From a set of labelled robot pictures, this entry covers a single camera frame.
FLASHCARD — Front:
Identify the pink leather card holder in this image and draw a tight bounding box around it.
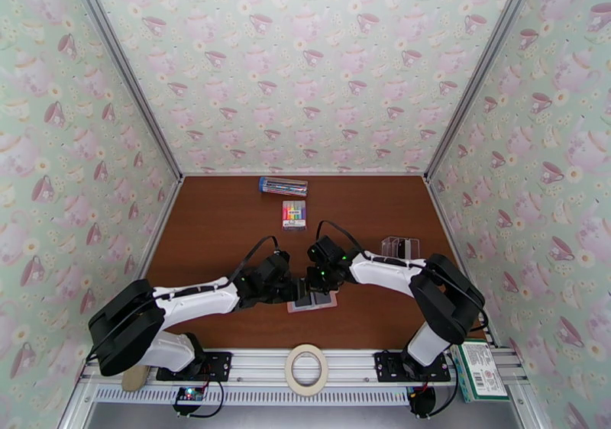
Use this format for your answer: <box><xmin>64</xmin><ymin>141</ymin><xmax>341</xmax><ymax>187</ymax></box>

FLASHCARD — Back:
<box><xmin>286</xmin><ymin>291</ymin><xmax>339</xmax><ymax>314</ymax></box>

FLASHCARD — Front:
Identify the clear acrylic card stand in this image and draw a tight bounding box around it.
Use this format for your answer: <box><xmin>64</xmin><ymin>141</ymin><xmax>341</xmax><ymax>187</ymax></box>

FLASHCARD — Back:
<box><xmin>380</xmin><ymin>237</ymin><xmax>422</xmax><ymax>258</ymax></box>

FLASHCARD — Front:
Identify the pack of coloured highlighters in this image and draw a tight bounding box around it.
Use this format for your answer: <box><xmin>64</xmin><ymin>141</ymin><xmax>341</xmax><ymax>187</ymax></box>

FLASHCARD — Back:
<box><xmin>281</xmin><ymin>199</ymin><xmax>309</xmax><ymax>232</ymax></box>

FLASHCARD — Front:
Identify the white masking tape roll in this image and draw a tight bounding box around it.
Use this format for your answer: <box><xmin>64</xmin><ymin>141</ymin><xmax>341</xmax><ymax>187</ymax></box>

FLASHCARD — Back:
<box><xmin>284</xmin><ymin>344</ymin><xmax>329</xmax><ymax>398</ymax></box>

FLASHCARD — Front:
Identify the blue pencil tube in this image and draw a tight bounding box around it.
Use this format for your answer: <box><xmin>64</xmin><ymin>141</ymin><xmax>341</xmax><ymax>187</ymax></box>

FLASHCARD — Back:
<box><xmin>258</xmin><ymin>176</ymin><xmax>309</xmax><ymax>198</ymax></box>

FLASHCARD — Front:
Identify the small circuit board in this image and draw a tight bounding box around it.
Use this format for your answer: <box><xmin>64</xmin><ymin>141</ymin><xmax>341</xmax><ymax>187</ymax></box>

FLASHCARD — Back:
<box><xmin>173</xmin><ymin>385</ymin><xmax>205</xmax><ymax>405</ymax></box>

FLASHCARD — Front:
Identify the green white cardboard box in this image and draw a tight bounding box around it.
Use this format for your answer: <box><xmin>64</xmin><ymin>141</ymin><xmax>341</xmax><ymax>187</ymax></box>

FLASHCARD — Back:
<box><xmin>451</xmin><ymin>339</ymin><xmax>511</xmax><ymax>404</ymax></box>

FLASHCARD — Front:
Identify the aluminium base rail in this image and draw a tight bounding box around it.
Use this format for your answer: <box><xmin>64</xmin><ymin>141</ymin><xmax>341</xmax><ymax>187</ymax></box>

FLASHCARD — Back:
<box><xmin>78</xmin><ymin>346</ymin><xmax>531</xmax><ymax>387</ymax></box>

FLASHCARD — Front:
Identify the white perforated cable tray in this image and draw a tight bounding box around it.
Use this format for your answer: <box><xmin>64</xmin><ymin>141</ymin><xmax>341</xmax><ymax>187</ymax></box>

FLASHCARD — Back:
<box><xmin>92</xmin><ymin>384</ymin><xmax>412</xmax><ymax>407</ymax></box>

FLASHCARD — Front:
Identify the black base cable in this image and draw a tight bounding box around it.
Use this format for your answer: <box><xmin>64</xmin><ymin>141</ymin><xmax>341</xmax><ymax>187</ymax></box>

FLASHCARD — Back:
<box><xmin>171</xmin><ymin>380</ymin><xmax>227</xmax><ymax>419</ymax></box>
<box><xmin>409</xmin><ymin>375</ymin><xmax>459</xmax><ymax>419</ymax></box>

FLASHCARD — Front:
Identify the aluminium frame post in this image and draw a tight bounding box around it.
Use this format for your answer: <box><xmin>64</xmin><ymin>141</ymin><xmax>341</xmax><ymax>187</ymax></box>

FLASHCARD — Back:
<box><xmin>425</xmin><ymin>0</ymin><xmax>548</xmax><ymax>183</ymax></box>
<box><xmin>64</xmin><ymin>0</ymin><xmax>185</xmax><ymax>182</ymax></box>

